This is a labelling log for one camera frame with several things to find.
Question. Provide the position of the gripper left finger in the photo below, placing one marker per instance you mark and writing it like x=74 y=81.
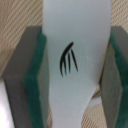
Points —
x=26 y=78

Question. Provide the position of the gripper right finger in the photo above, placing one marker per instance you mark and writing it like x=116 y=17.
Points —
x=114 y=80

